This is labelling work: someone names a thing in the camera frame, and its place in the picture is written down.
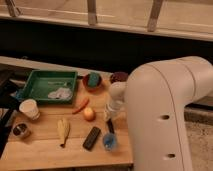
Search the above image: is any black handled dish brush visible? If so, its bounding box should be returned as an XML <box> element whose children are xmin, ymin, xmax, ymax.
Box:
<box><xmin>106</xmin><ymin>119</ymin><xmax>115</xmax><ymax>134</ymax></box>

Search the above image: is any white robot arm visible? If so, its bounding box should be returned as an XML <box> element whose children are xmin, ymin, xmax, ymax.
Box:
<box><xmin>105</xmin><ymin>56</ymin><xmax>213</xmax><ymax>171</ymax></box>

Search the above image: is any dark purple bowl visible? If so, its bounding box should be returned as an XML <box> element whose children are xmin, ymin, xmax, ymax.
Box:
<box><xmin>110</xmin><ymin>72</ymin><xmax>128</xmax><ymax>83</ymax></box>

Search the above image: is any orange carrot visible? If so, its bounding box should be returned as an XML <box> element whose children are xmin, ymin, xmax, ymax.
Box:
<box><xmin>72</xmin><ymin>97</ymin><xmax>89</xmax><ymax>114</ymax></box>

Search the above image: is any black remote control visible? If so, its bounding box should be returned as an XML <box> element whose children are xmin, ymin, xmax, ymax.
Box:
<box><xmin>83</xmin><ymin>127</ymin><xmax>101</xmax><ymax>150</ymax></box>

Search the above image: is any blue plastic cup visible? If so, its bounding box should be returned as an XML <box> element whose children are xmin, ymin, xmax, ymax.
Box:
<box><xmin>102</xmin><ymin>133</ymin><xmax>117</xmax><ymax>151</ymax></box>

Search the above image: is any brown bowl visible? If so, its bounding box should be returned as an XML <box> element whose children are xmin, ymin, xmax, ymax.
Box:
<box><xmin>82</xmin><ymin>74</ymin><xmax>103</xmax><ymax>92</ymax></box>

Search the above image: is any white crumpled cloth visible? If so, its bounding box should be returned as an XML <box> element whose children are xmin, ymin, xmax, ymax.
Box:
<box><xmin>48</xmin><ymin>87</ymin><xmax>73</xmax><ymax>100</ymax></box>

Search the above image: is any green plastic tray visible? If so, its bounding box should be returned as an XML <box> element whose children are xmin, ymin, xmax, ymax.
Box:
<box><xmin>20</xmin><ymin>70</ymin><xmax>78</xmax><ymax>104</ymax></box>

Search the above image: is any white paper cup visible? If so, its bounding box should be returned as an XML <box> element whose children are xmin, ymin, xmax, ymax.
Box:
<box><xmin>19</xmin><ymin>99</ymin><xmax>40</xmax><ymax>120</ymax></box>

